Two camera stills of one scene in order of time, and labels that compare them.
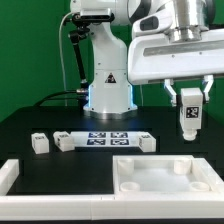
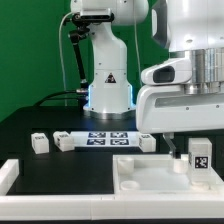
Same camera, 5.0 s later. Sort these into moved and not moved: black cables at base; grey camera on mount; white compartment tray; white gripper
Moved: white gripper
Not moved: grey camera on mount; black cables at base; white compartment tray
